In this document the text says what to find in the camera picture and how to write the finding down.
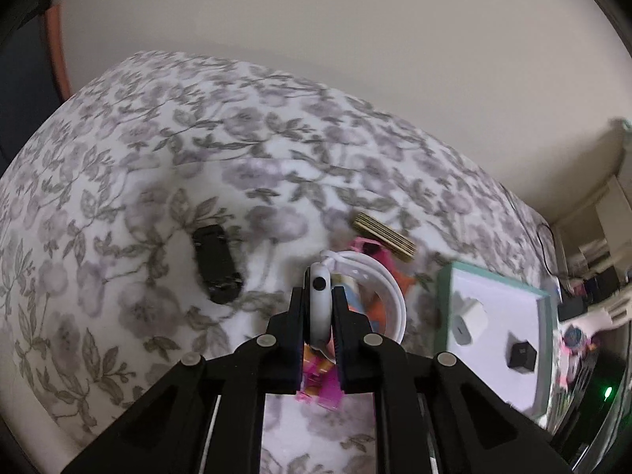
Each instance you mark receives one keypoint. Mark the pink fitness band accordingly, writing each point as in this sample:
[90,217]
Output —
[363,243]

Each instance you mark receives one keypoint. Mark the teal cardboard box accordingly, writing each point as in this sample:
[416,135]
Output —
[498,306]

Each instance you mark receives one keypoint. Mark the cream plastic basket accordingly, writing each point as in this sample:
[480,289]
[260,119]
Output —
[610,313]

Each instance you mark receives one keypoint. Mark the black power bank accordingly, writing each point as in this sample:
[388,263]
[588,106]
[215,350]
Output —
[571,310]

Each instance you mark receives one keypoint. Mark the orange trimmed dark panel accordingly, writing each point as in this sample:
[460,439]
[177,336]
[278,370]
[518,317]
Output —
[55,49]

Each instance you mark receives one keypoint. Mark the pink doll toy figure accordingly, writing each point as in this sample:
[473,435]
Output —
[321,380]

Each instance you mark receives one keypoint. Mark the cream shelf unit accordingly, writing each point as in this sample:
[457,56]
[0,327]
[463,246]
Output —
[607,207]

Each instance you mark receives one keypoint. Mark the black toy car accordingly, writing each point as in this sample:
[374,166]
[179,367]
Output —
[216,266]

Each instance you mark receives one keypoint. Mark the white charger adapter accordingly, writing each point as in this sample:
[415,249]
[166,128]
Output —
[469,321]

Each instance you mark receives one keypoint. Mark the gold patterned case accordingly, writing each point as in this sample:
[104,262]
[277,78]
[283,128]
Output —
[385,237]

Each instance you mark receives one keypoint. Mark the orange toy clip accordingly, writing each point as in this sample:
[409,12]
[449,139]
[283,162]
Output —
[405,279]

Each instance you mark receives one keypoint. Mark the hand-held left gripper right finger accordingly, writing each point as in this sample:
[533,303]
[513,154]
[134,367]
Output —
[340,326]

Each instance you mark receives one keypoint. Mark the floral blanket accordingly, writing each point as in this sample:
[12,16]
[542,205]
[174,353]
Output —
[148,158]

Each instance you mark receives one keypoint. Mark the pile of small toys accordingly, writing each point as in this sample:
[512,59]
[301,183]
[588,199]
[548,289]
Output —
[575,350]

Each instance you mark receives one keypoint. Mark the white smartwatch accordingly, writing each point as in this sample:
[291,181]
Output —
[320,306]

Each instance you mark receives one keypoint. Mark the black cube adapter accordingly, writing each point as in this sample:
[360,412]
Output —
[522,355]

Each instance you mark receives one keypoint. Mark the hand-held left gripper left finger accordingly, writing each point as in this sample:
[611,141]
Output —
[298,323]

